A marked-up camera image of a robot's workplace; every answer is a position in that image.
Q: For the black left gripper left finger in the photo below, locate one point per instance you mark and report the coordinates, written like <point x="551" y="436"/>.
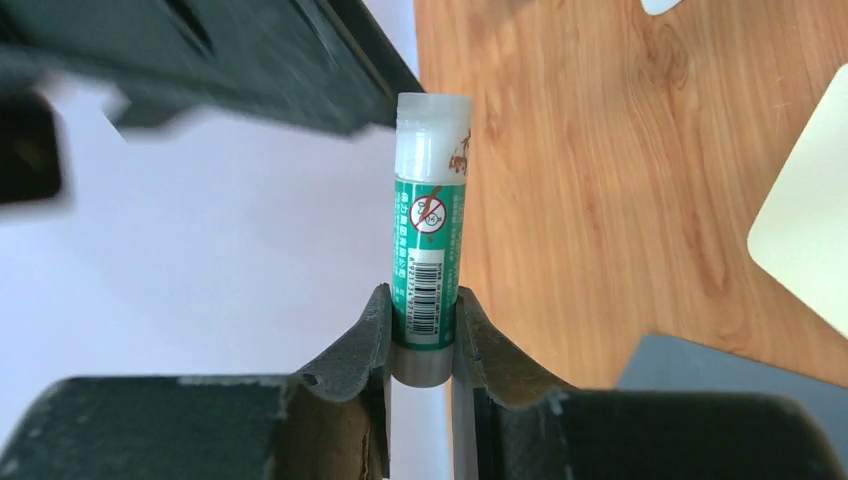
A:
<point x="330" y="419"/>

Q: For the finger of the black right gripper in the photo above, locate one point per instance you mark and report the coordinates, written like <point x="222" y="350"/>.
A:
<point x="322" y="65"/>

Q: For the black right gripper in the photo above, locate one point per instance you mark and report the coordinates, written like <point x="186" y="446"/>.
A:
<point x="32" y="165"/>

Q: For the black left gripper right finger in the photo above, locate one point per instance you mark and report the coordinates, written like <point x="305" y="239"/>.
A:
<point x="514" y="419"/>

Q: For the green white glue stick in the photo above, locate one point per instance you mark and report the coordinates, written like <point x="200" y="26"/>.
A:
<point x="433" y="139"/>

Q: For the grey envelope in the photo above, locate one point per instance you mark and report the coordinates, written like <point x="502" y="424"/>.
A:
<point x="667" y="363"/>

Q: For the cream pink envelope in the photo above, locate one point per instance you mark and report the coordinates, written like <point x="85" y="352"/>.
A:
<point x="799" y="236"/>

